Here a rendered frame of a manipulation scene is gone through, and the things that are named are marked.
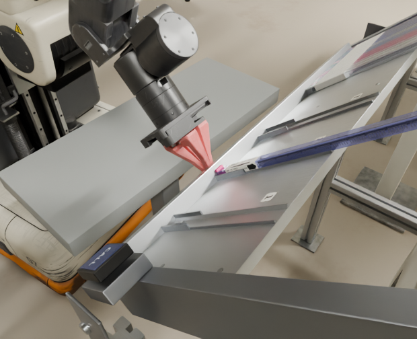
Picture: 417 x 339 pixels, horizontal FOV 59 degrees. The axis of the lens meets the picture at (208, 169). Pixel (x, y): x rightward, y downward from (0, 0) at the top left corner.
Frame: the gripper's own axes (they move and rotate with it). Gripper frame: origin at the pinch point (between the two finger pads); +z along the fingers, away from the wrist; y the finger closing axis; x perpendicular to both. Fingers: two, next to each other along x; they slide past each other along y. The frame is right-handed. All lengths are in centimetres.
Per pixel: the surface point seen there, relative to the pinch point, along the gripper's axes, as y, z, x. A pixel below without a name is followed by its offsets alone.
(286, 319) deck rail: -21.4, 1.3, -29.4
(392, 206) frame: 50, 45, 10
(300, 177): -5.6, 1.5, -20.5
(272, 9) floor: 217, -23, 131
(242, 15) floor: 195, -31, 139
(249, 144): 6.8, 0.6, -3.0
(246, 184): -4.7, 1.4, -11.6
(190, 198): -7.1, 0.5, -3.1
